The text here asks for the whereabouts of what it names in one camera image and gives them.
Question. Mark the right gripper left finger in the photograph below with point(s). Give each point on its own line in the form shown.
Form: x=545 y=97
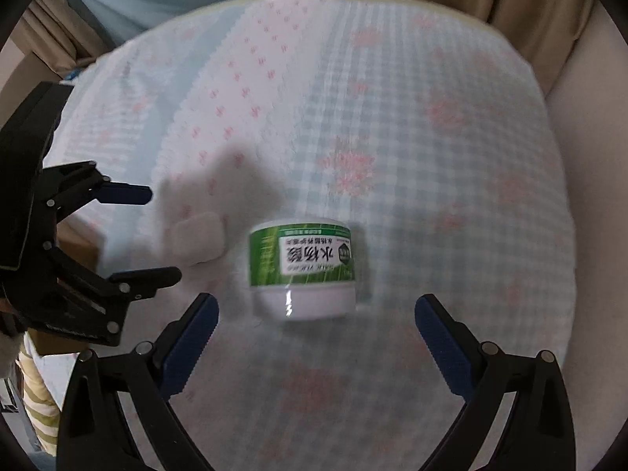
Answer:
x=94 y=434

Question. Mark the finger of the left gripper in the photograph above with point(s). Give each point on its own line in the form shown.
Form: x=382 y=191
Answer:
x=83 y=306
x=69 y=187

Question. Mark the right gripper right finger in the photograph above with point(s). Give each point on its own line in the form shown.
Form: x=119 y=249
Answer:
x=539 y=433

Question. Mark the small white rounded case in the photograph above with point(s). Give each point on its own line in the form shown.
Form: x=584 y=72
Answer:
x=198 y=239

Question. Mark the green labelled white jar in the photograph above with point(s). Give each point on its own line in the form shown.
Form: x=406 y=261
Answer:
x=302 y=269

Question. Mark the person's left hand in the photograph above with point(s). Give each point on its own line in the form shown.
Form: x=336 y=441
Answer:
x=11 y=336

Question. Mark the open cardboard box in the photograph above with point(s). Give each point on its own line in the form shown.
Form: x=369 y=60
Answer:
x=81 y=242

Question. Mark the striped green white cloth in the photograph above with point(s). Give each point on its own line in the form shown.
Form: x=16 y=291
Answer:
x=41 y=409

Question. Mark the light blue patterned bedspread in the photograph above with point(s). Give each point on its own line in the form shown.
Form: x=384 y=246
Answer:
x=421 y=129

